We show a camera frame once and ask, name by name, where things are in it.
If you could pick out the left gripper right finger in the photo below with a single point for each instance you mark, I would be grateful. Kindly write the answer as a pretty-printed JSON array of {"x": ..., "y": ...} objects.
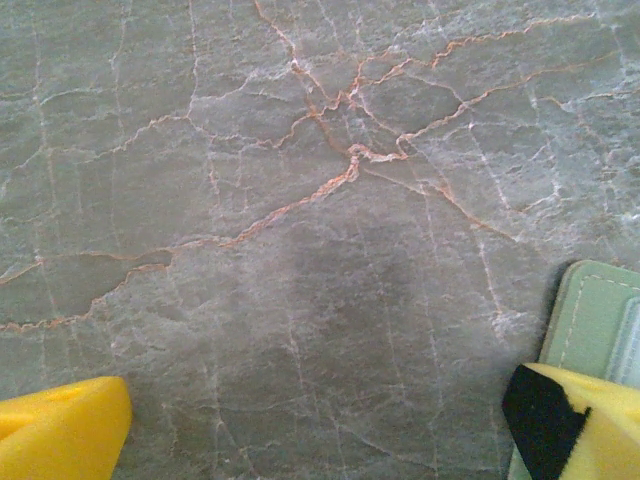
[{"x": 590, "y": 435}]

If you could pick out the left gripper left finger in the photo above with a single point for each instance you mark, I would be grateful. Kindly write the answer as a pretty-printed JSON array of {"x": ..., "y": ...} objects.
[{"x": 60, "y": 435}]

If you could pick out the green card holder wallet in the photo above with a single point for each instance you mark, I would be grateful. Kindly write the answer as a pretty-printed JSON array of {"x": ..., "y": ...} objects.
[{"x": 595, "y": 320}]

